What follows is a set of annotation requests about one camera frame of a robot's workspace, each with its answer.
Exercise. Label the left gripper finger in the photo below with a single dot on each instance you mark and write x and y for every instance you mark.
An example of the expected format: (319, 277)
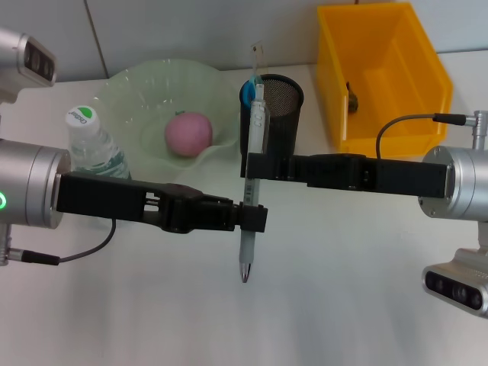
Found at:
(253, 219)

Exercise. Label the blue scissors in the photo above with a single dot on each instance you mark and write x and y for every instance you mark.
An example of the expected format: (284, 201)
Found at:
(249, 93)

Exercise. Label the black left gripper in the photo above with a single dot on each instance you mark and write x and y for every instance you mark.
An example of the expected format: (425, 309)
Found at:
(114, 198)

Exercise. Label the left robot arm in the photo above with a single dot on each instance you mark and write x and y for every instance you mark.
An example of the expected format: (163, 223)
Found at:
(34, 183)

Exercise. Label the pink peach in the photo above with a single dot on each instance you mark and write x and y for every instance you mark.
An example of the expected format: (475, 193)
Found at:
(188, 133)

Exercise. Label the clear bottle green label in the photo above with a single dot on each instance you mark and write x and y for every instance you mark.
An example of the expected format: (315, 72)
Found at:
(95, 152)

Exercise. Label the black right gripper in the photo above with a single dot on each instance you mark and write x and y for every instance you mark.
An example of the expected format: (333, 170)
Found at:
(381, 175)

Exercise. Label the black mesh pen holder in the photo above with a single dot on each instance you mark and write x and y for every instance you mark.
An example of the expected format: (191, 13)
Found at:
(284, 126)

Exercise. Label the pale green glass fruit plate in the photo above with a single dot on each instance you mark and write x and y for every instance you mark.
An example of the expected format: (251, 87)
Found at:
(152, 91)

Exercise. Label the silver metal stud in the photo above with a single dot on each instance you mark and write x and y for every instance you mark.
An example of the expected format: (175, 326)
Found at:
(480, 133)

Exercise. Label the silver ballpoint pen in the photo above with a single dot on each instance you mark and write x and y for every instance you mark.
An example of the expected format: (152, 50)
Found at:
(257, 122)

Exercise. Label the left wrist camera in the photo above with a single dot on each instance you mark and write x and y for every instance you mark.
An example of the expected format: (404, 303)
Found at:
(23, 65)

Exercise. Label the yellow plastic bin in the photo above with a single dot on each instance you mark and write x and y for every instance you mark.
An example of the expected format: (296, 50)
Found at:
(385, 57)

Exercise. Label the transparent plastic ruler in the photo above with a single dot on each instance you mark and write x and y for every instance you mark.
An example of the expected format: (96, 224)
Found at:
(257, 57)

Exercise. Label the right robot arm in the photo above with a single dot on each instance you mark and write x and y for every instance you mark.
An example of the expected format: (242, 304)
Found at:
(469, 183)

